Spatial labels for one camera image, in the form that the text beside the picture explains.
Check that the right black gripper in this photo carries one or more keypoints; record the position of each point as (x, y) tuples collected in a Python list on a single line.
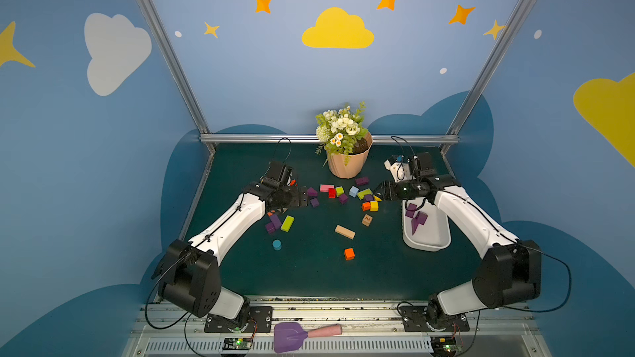
[(389, 191)]

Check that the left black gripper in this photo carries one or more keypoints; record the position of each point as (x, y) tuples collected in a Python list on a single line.
[(298, 197)]

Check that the purple wedge block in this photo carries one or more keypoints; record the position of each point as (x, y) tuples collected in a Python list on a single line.
[(414, 225)]

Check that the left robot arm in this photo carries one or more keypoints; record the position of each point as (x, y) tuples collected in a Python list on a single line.
[(188, 274)]

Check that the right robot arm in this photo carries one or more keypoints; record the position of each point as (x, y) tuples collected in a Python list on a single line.
[(510, 270)]

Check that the white storage bin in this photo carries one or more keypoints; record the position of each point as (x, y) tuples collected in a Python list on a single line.
[(434, 235)]

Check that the purple long block left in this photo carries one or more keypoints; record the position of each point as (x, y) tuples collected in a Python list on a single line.
[(276, 221)]

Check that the lime green bar block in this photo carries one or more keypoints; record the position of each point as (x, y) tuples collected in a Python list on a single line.
[(287, 223)]

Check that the pink rectangular block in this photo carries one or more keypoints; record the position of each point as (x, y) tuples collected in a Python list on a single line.
[(324, 188)]

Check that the teal cylinder block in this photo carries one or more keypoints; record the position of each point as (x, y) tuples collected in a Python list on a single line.
[(277, 244)]

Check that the lime green long block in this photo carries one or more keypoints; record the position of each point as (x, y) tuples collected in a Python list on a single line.
[(363, 193)]

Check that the pink flower pot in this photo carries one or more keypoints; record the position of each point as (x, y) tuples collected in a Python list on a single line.
[(350, 166)]

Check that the wooden number cube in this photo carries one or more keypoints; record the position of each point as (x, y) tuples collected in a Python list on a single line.
[(367, 219)]

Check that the light blue cube block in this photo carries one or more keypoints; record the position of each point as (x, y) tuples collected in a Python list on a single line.
[(353, 191)]

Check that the pale wooden long block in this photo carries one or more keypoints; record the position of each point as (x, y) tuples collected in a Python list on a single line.
[(341, 230)]

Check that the white green flower bouquet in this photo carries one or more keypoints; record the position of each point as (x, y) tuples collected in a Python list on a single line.
[(341, 131)]

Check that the orange cube block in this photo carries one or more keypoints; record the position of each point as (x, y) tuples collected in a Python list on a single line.
[(349, 254)]

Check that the purple pink toy shovel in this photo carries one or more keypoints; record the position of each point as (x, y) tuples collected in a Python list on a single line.
[(290, 336)]

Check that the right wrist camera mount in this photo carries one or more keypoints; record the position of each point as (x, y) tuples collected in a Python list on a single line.
[(399, 167)]

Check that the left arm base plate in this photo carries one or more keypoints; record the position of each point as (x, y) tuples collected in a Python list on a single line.
[(251, 319)]

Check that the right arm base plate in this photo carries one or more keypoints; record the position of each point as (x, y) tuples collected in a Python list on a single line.
[(419, 318)]

